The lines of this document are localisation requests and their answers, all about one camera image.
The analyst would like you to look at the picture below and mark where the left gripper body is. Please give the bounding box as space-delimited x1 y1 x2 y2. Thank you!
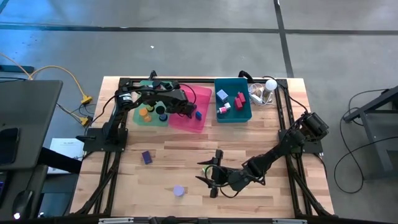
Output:
164 81 197 118

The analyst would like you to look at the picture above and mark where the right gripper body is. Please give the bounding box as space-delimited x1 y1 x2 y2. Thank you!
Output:
210 149 253 198

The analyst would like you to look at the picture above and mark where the black hourglass with blue sand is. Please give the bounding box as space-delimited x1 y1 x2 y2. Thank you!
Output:
155 105 169 123

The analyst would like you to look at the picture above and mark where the pink plastic bin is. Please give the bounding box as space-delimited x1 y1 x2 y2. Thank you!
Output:
168 83 213 134

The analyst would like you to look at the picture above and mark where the orange hourglass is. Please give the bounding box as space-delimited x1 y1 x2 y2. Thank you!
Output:
138 107 152 123

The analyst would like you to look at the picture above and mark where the lavender charger cube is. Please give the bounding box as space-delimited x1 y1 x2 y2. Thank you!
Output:
216 89 229 103

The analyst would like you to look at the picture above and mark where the purple charger cube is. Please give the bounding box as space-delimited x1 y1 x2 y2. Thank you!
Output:
141 151 153 166

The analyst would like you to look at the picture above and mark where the green plastic bin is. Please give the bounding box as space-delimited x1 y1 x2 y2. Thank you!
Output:
132 80 174 127

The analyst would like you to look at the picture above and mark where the teal plastic bin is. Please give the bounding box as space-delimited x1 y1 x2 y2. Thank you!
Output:
213 77 253 124

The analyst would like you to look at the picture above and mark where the white light bulb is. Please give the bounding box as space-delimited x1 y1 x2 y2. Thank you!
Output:
262 78 279 100

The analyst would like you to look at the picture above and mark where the white paper booklet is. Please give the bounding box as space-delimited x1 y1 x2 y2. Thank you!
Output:
47 138 86 174

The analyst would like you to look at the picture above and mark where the black desk beam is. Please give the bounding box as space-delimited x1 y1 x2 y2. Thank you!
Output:
39 146 84 174

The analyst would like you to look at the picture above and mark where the gray desk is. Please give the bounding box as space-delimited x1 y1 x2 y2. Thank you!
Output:
0 80 64 170

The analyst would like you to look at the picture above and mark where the dark metal stand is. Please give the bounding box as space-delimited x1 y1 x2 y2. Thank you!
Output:
343 85 398 181

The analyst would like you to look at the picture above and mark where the dark blue bar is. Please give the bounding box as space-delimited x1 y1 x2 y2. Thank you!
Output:
0 64 35 74

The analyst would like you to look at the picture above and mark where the black phone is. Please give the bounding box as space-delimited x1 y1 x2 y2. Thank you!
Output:
0 127 21 165

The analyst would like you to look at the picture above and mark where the black computer mouse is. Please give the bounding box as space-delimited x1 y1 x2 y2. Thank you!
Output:
11 189 34 220

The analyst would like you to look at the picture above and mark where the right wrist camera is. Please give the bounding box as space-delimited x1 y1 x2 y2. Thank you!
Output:
211 167 227 184

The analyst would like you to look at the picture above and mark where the black camera cable loop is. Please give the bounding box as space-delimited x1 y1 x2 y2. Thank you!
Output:
203 164 242 199
178 83 198 118

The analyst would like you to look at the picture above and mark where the black bent cable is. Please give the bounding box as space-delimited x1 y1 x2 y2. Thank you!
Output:
238 70 254 84

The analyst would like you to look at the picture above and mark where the silver bracket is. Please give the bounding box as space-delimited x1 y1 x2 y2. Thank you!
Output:
99 217 135 224
272 218 308 224

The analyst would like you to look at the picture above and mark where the yellow cable with plug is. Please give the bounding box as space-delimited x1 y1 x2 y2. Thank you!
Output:
29 65 93 105
57 103 91 126

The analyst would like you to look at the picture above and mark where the black metal frame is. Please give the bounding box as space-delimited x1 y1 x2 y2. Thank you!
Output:
70 76 335 218

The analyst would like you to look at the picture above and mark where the thin yellow cable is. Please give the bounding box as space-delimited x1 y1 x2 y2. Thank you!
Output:
0 52 32 80

